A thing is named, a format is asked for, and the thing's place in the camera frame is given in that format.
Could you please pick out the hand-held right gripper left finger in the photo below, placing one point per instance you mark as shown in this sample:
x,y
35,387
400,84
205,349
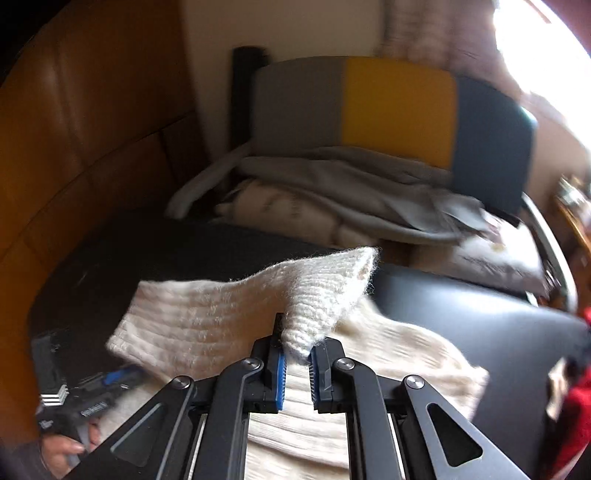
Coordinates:
x,y
280,383

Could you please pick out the black upright post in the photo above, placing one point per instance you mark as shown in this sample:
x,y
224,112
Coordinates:
x,y
244,92

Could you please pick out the grey yellow blue chair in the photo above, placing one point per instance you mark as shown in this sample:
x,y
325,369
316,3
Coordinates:
x,y
397,106

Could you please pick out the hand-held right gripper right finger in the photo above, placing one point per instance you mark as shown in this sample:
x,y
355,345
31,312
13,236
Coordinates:
x,y
315,383

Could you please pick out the black leather sofa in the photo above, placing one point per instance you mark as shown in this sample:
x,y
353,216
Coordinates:
x,y
461,314

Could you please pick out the cream quilted blanket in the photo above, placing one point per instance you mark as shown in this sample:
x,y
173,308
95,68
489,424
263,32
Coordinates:
x,y
277,207

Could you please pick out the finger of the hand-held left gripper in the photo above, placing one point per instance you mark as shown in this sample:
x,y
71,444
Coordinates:
x,y
113,379

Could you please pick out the grey cloth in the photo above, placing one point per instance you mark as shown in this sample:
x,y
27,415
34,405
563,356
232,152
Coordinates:
x,y
351,184

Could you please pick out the bright window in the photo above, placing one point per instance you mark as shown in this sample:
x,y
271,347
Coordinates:
x,y
545,55

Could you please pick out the patterned curtain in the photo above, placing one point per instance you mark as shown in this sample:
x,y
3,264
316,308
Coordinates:
x,y
429,37

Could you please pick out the red cloth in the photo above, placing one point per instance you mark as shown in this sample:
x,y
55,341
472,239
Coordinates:
x,y
577,415

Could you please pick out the white printed cloth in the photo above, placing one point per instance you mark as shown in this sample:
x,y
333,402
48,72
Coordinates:
x,y
503,263

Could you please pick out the cluttered wooden side table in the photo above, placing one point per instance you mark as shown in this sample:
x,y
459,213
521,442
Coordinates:
x,y
572,207

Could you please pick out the wooden wardrobe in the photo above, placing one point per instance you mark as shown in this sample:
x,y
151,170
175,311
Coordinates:
x,y
92,115

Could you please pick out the person's left hand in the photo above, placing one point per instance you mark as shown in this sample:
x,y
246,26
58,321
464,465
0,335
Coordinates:
x,y
60,454

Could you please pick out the cream knit sweater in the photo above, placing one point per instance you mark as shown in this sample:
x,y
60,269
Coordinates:
x,y
194,323

